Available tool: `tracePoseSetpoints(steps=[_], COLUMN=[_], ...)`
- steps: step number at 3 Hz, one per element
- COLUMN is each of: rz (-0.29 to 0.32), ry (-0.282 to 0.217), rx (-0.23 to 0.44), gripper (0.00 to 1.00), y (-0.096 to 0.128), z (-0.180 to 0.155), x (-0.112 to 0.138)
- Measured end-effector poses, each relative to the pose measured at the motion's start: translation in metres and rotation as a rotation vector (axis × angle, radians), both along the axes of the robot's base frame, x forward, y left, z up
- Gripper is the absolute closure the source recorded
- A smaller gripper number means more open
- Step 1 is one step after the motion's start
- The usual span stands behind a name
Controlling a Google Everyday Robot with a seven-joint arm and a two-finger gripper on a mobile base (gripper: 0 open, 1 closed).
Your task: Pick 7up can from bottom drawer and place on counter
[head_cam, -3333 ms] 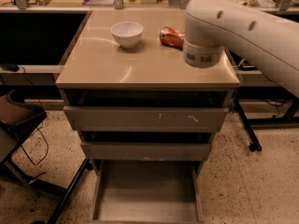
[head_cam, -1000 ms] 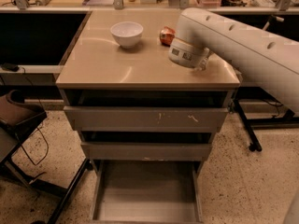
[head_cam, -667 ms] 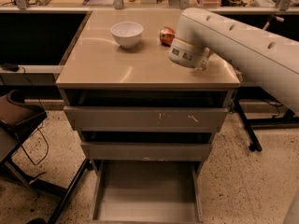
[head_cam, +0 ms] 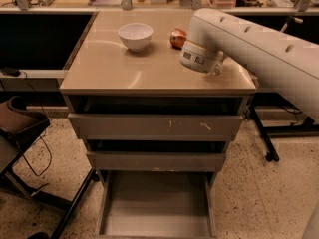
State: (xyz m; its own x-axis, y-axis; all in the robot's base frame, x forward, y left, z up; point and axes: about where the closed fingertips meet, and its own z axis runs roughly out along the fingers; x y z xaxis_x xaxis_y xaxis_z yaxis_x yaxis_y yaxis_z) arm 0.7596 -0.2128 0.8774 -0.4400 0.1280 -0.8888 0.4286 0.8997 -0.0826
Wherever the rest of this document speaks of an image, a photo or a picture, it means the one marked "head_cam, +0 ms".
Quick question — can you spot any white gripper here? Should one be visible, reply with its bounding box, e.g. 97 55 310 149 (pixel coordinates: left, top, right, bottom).
179 41 223 73

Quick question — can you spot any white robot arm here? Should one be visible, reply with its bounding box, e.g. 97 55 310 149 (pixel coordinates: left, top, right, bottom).
186 9 319 239

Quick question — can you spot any crushed orange soda can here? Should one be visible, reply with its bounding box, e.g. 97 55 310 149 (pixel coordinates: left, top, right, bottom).
169 28 187 49

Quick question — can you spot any grey drawer cabinet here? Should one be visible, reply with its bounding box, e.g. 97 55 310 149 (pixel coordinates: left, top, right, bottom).
59 9 257 239

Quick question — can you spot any top grey drawer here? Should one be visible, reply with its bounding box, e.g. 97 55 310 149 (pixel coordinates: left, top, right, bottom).
69 97 244 141

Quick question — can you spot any middle grey drawer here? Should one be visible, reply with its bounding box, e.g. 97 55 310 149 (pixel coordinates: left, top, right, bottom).
87 140 228 172

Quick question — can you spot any bottom grey open drawer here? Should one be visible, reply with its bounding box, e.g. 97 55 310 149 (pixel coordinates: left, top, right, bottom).
95 171 216 239

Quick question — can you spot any white ceramic bowl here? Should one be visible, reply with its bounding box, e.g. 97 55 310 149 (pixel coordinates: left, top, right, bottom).
118 23 153 52

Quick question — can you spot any black power adapter left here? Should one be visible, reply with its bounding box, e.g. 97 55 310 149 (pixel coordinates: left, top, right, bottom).
0 68 21 77

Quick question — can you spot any black table leg frame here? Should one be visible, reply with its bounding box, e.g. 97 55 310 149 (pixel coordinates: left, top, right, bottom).
249 106 319 162

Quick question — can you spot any white stick black handle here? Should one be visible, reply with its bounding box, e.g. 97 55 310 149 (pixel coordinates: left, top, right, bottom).
280 16 304 34

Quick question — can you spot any black cable on floor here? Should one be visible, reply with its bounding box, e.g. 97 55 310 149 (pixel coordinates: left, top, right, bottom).
16 71 54 178

